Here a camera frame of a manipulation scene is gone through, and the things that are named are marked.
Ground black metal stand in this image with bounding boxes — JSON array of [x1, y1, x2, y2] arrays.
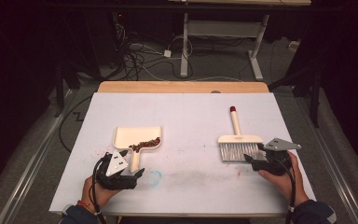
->
[[268, 60, 323, 129]]

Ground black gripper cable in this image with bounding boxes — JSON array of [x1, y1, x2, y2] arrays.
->
[[90, 156, 107, 224], [279, 161, 296, 224]]

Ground red bracelet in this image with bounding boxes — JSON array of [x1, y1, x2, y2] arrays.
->
[[76, 200, 98, 215]]

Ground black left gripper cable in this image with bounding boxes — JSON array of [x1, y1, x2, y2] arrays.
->
[[90, 156, 107, 224]]

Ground white table cover board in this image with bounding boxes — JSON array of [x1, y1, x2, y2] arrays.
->
[[48, 91, 317, 218]]

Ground cream hand brush red tip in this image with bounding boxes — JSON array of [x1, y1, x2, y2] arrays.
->
[[217, 105, 267, 163]]

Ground brown coffee beans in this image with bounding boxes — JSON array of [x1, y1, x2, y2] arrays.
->
[[129, 136, 162, 153]]

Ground person's left hand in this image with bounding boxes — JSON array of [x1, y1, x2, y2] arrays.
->
[[81, 175, 123, 210]]

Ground black floor cable loop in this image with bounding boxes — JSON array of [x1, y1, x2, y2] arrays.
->
[[58, 93, 95, 154]]

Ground wooden table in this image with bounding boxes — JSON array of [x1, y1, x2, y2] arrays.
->
[[96, 80, 270, 94]]

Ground tangle of floor cables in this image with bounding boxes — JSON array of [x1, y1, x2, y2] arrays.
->
[[105, 21, 246, 82]]

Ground cream plastic dustpan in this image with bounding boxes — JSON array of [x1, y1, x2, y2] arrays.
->
[[112, 125, 163, 174]]

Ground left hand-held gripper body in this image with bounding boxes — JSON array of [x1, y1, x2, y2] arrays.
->
[[94, 149, 138, 191]]

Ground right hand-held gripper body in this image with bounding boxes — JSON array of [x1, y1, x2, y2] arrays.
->
[[251, 137, 303, 176]]

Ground scattered pink crumbs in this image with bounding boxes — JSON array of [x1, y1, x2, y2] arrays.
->
[[91, 148, 107, 159]]

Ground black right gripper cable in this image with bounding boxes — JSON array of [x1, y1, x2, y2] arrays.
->
[[279, 161, 296, 224]]

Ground metal floor rail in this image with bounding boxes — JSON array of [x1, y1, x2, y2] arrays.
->
[[0, 88, 78, 224], [293, 92, 358, 224]]

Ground white-legged desk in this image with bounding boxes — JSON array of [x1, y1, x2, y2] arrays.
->
[[167, 0, 312, 82]]

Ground person's right hand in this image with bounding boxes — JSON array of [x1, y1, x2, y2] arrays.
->
[[257, 151, 310, 207]]

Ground small white box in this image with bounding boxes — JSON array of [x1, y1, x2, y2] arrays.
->
[[288, 39, 301, 52]]

